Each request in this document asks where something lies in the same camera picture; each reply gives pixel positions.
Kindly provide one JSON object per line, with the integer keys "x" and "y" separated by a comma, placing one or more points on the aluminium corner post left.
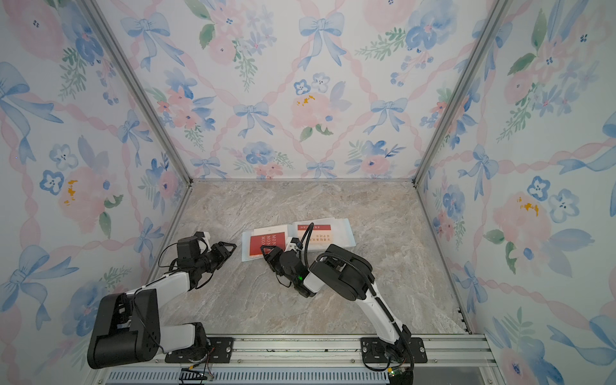
{"x": 95, "y": 17}

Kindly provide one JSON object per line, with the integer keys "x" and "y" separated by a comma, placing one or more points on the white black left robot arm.
{"x": 128, "y": 329}

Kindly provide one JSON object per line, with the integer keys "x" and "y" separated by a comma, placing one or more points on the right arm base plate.
{"x": 375, "y": 351}

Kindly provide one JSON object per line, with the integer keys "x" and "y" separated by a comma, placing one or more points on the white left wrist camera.
{"x": 203, "y": 237}

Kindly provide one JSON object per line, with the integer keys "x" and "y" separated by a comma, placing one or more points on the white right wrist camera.
{"x": 293, "y": 244}

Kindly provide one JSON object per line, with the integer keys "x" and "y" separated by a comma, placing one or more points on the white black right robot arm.
{"x": 350, "y": 276}

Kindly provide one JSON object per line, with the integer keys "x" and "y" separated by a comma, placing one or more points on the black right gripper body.
{"x": 292, "y": 279}

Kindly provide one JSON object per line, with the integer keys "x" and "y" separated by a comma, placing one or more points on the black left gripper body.
{"x": 210, "y": 260}

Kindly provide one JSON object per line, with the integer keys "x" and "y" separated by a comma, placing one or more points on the aluminium corner post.
{"x": 479, "y": 52}
{"x": 95, "y": 17}

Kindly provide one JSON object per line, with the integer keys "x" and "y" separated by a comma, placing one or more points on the red money card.
{"x": 256, "y": 242}

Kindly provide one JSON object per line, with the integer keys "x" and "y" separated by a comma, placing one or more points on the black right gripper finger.
{"x": 275, "y": 264}
{"x": 269, "y": 251}

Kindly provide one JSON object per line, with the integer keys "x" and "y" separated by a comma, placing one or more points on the aluminium corner post right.
{"x": 479, "y": 52}

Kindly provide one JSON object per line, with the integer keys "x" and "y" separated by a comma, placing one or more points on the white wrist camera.
{"x": 293, "y": 244}
{"x": 203, "y": 237}

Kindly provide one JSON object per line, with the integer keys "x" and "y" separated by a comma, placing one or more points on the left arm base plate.
{"x": 216, "y": 350}

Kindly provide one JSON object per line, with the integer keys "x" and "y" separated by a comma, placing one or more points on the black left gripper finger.
{"x": 214, "y": 262}
{"x": 223, "y": 249}

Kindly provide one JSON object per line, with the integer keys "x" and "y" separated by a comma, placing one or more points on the red and cream card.
{"x": 320, "y": 235}

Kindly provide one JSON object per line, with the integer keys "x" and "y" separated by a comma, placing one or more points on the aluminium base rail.
{"x": 319, "y": 359}

